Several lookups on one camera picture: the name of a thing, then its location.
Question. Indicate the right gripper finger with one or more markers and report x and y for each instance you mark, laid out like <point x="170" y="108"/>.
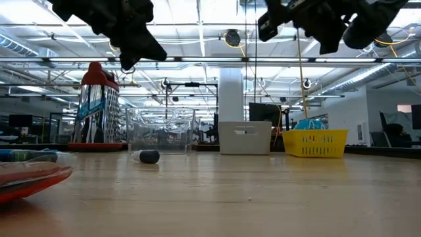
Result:
<point x="330" y="44"/>
<point x="273" y="23"/>

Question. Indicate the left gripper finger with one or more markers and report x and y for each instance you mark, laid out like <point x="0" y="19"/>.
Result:
<point x="144" y="37"/>
<point x="131" y="54"/>

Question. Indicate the red popcorn bag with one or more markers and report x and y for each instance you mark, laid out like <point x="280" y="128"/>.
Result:
<point x="29" y="177"/>

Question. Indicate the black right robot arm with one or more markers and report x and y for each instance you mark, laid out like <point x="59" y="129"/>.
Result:
<point x="371" y="23"/>

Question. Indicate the white pillar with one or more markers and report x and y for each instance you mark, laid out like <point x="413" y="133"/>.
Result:
<point x="230" y="98"/>

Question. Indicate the clear plastic container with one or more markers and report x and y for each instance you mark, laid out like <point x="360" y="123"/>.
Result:
<point x="161" y="138"/>

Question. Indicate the black monitor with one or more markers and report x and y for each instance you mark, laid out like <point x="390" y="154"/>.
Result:
<point x="263" y="113"/>

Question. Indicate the yellow plastic basket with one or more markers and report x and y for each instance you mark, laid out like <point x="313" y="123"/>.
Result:
<point x="335" y="141"/>

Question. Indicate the dark office chair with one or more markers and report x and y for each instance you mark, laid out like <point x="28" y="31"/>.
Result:
<point x="378" y="138"/>

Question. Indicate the person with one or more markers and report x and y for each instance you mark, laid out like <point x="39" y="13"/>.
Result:
<point x="396" y="131"/>

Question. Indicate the grey plastic bin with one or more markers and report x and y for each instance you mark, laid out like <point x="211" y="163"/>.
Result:
<point x="245" y="145"/>

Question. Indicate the dark desk monitor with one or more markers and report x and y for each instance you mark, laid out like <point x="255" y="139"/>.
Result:
<point x="20" y="120"/>

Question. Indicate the silver air duct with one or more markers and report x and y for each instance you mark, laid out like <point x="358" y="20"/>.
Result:
<point x="358" y="77"/>
<point x="16" y="46"/>

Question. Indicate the distant black rig frame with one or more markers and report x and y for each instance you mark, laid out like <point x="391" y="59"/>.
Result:
<point x="192" y="84"/>

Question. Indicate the wall screen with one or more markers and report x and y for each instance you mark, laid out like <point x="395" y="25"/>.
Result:
<point x="415" y="116"/>

